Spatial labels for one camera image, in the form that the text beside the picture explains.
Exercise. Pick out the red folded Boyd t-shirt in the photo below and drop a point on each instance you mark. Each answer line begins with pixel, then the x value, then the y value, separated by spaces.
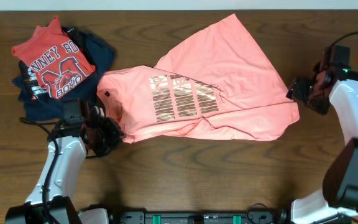
pixel 58 63

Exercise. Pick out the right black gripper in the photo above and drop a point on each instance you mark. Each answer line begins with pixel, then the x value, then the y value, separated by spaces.
pixel 297 88

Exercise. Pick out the navy blue folded shirt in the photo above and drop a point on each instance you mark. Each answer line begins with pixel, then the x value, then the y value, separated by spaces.
pixel 39 106

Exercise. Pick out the black folded printed shirt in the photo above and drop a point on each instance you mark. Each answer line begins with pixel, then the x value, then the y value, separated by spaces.
pixel 31 84

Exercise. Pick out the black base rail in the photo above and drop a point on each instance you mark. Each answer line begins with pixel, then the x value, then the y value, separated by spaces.
pixel 252 216

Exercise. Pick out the pink t-shirt with gold print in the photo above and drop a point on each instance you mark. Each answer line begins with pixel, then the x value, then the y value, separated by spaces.
pixel 217 84

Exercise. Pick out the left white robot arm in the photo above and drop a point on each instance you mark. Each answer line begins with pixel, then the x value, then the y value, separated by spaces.
pixel 68 145

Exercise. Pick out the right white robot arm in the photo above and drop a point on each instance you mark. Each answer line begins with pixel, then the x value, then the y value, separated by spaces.
pixel 337 200

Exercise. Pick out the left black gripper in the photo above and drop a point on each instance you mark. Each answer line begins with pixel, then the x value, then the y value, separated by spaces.
pixel 117 134

